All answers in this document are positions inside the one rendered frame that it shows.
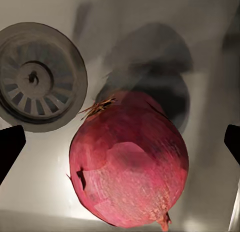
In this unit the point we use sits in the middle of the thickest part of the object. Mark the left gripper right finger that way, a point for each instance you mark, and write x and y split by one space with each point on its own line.
232 141

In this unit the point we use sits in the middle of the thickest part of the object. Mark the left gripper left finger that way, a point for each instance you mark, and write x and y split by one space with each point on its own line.
12 141

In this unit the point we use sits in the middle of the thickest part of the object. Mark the vidalia onion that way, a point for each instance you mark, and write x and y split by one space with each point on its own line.
128 164

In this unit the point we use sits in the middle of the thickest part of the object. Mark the drop in sink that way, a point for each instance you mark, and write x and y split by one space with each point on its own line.
181 56

